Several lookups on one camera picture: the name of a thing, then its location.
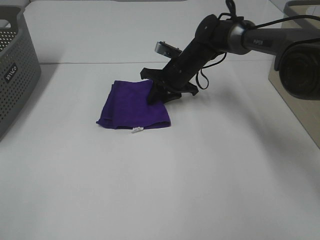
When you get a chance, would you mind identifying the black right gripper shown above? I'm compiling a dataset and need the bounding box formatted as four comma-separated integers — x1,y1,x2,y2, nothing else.
140,40,218,105

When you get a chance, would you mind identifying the purple towel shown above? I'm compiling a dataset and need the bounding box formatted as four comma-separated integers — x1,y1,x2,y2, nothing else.
96,80,171,130

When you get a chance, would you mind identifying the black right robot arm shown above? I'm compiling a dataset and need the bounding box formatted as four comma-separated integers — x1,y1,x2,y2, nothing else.
140,14,320,104

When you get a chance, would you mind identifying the grey perforated plastic basket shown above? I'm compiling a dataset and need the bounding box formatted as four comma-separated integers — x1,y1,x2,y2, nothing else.
0,5,41,138

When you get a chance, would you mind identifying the beige storage bin grey rim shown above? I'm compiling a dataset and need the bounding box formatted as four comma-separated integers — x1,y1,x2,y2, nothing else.
268,0,320,146

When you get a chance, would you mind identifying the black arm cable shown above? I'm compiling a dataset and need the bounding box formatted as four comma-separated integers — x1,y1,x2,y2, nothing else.
195,0,320,91

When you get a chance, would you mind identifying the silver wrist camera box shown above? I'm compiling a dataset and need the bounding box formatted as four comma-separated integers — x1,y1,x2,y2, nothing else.
154,41,183,59

